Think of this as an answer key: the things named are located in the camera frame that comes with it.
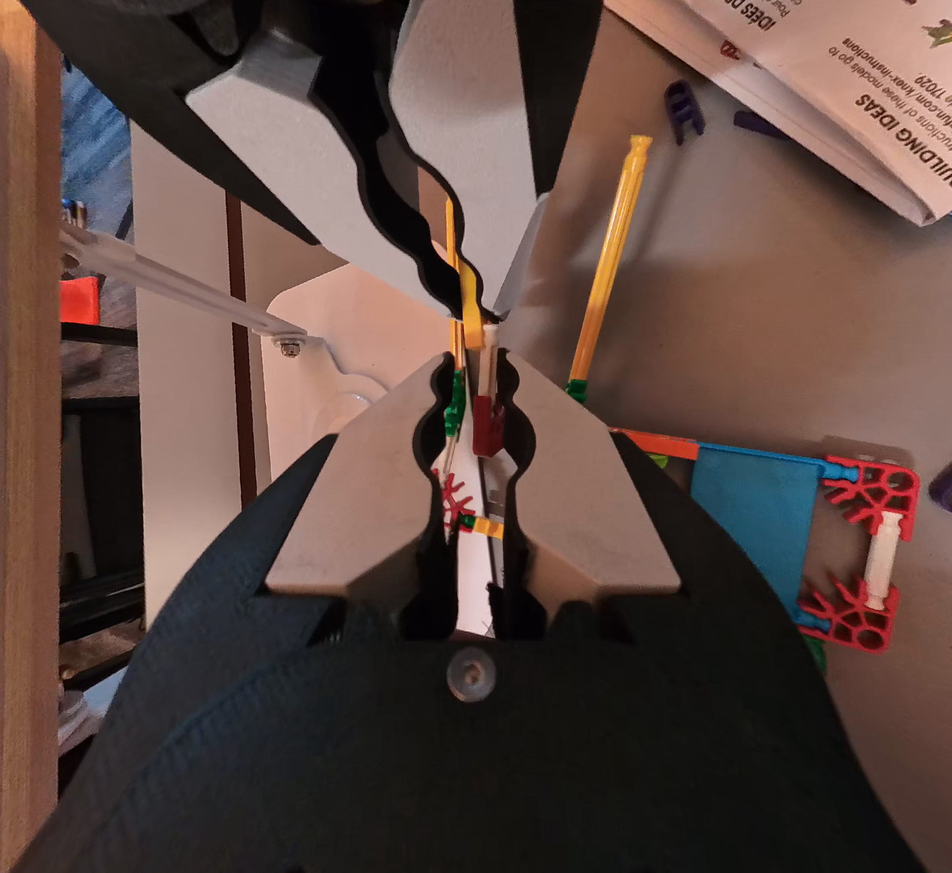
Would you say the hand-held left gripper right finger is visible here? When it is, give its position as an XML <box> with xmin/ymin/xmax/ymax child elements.
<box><xmin>494</xmin><ymin>347</ymin><xmax>681</xmax><ymax>636</ymax></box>

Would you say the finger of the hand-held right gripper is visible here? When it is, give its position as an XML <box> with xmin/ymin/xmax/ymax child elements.
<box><xmin>186</xmin><ymin>31</ymin><xmax>484</xmax><ymax>319</ymax></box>
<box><xmin>389</xmin><ymin>0</ymin><xmax>553</xmax><ymax>319</ymax></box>

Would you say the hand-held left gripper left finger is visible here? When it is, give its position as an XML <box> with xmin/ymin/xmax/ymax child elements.
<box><xmin>266</xmin><ymin>352</ymin><xmax>456</xmax><ymax>636</ymax></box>

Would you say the yellow and blue toy stick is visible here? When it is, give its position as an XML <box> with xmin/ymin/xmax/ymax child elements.
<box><xmin>457</xmin><ymin>259</ymin><xmax>507</xmax><ymax>459</ymax></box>

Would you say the colourful construction toy model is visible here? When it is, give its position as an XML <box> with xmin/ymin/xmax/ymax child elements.
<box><xmin>442</xmin><ymin>135</ymin><xmax>923</xmax><ymax>673</ymax></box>

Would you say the purple toy connector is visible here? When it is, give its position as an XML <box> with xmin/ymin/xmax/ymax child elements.
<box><xmin>664</xmin><ymin>79</ymin><xmax>706</xmax><ymax>145</ymax></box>

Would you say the orange plastic part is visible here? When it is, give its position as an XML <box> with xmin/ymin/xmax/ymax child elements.
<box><xmin>61</xmin><ymin>276</ymin><xmax>101</xmax><ymax>323</ymax></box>

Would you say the wooden panel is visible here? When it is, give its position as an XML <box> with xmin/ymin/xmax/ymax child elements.
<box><xmin>0</xmin><ymin>0</ymin><xmax>62</xmax><ymax>873</ymax></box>

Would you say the toy instruction booklet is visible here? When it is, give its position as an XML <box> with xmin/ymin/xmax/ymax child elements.
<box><xmin>602</xmin><ymin>0</ymin><xmax>952</xmax><ymax>227</ymax></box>

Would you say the white slotted metal bracket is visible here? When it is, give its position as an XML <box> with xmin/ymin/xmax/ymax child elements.
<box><xmin>59</xmin><ymin>226</ymin><xmax>307</xmax><ymax>357</ymax></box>

